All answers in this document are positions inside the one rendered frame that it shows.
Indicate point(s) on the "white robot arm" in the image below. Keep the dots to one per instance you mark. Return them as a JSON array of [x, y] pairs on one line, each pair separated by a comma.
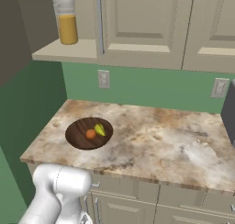
[[58, 184]]

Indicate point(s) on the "yellow-green pear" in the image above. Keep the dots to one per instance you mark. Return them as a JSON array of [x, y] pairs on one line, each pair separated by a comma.
[[99, 129]]

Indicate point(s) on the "orange tangerine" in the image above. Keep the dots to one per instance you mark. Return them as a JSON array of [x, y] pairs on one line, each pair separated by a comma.
[[91, 134]]

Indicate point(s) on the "dark wooden bowl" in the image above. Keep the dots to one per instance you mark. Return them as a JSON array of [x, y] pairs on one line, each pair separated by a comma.
[[78, 139]]

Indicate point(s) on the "beige base cabinet door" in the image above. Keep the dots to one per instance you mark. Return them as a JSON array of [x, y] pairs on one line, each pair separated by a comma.
[[87, 217], [189, 217], [125, 210]]

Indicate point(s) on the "beige drawer front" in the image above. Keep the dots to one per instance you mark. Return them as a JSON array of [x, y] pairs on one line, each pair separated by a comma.
[[195, 198], [125, 186]]

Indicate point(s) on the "glass jar of orange juice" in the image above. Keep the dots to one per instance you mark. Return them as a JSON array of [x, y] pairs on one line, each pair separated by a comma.
[[67, 27]]

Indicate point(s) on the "dark grey appliance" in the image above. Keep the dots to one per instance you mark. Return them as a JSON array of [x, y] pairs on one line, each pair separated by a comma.
[[229, 117]]

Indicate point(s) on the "grey tall side panel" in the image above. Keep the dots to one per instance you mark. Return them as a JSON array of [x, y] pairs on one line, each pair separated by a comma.
[[15, 35]]

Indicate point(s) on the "grey wall socket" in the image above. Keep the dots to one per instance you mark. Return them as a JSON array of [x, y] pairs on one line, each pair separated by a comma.
[[104, 79]]

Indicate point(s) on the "beige wall cabinet door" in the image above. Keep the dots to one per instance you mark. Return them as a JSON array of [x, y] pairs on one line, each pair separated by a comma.
[[143, 25], [211, 28]]

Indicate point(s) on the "grey wall switch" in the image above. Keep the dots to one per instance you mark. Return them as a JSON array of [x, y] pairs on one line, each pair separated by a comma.
[[219, 88]]

